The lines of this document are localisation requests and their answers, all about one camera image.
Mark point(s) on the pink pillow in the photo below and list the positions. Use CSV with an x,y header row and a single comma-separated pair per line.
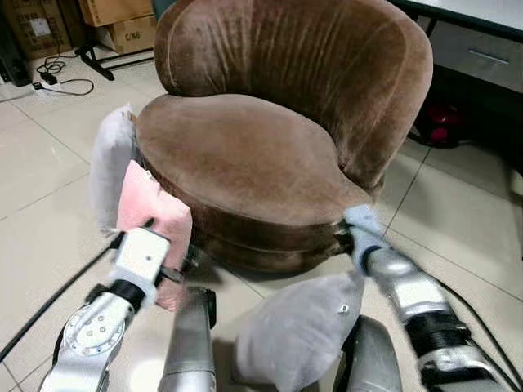
x,y
155,208

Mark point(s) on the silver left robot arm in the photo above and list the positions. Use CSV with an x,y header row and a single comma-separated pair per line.
x,y
90,335

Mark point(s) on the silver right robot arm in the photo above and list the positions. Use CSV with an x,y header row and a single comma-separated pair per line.
x,y
417,302

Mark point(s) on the grey pillow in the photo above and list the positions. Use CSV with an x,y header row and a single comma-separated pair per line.
x,y
298,335
110,163

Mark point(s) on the brown velvet round sofa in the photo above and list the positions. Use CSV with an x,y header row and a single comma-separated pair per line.
x,y
261,155

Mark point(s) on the grey left robot leg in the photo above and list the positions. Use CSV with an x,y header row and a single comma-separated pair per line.
x,y
189,343

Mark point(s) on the grey robot leg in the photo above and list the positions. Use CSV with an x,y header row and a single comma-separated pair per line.
x,y
376,359
189,343

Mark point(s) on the grey right robot leg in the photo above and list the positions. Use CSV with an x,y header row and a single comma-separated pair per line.
x,y
376,359

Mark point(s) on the red round object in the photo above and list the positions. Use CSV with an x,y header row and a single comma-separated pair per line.
x,y
441,126

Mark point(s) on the black metal table foot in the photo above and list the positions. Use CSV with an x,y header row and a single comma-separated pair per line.
x,y
96,64

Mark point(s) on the cardboard box with black print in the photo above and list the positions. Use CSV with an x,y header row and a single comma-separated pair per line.
x,y
131,34

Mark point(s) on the plain cardboard box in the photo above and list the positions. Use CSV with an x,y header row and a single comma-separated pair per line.
x,y
114,10

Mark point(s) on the cardboard box with white label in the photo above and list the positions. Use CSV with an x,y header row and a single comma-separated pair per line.
x,y
37,24

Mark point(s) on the grey desk with drawer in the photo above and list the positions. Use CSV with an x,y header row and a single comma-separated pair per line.
x,y
478,49

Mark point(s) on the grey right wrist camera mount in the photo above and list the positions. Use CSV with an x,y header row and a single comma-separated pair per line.
x,y
366,229

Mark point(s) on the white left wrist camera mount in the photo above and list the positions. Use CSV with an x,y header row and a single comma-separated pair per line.
x,y
140,260

